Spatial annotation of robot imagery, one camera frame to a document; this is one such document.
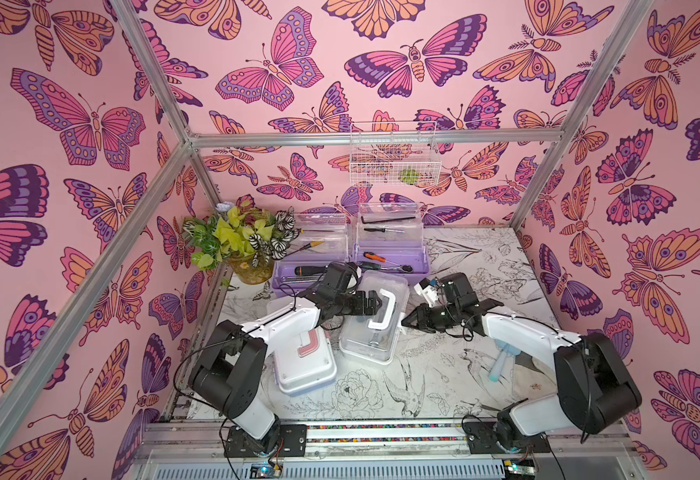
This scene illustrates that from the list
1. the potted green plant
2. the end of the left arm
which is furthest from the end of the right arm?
the potted green plant

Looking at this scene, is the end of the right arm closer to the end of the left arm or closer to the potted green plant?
the end of the left arm

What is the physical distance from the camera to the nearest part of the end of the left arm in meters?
0.67
